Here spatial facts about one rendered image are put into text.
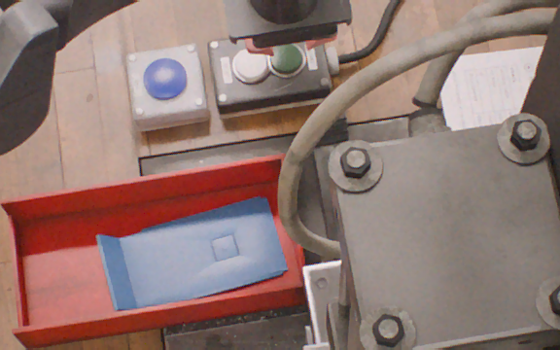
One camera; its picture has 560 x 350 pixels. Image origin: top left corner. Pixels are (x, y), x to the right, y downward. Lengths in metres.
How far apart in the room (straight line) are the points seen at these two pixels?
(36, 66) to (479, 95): 0.52
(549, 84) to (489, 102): 0.69
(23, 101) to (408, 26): 0.50
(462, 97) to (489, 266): 0.70
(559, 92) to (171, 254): 0.68
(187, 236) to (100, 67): 0.19
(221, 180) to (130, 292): 0.13
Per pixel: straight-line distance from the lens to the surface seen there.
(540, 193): 0.53
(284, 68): 1.18
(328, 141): 1.11
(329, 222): 1.08
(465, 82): 1.22
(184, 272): 1.15
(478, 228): 0.52
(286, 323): 1.14
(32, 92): 0.84
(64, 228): 1.18
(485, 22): 0.54
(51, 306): 1.16
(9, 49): 0.80
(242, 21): 1.06
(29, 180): 1.20
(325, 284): 0.90
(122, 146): 1.20
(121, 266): 1.15
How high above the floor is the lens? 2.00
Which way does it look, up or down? 70 degrees down
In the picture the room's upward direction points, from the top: 3 degrees counter-clockwise
